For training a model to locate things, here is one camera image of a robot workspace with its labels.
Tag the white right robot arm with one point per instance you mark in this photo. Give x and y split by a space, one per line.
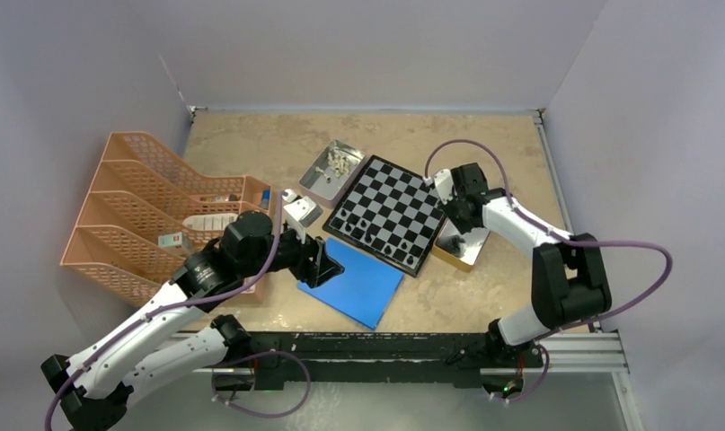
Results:
568 281

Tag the black white chessboard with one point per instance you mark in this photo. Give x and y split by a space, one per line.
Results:
397 205

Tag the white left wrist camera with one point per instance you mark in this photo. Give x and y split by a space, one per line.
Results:
299 213

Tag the peach mesh file rack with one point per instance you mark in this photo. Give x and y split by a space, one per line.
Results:
133 199

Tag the peach desk organizer tray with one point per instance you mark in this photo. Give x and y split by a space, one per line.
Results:
210 203

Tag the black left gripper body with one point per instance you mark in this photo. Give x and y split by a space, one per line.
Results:
292 255

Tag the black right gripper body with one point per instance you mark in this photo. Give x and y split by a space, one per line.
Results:
454 209

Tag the blue mat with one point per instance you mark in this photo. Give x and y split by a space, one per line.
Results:
363 291

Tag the white chess pieces pile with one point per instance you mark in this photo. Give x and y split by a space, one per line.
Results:
340 163

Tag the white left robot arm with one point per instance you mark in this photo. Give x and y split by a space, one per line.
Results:
95 387

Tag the pink tin with white pieces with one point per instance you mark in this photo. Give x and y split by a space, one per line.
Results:
329 194

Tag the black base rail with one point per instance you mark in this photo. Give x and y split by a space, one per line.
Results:
464 360

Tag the yellow tin with black pieces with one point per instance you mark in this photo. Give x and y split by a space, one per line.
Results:
460 250

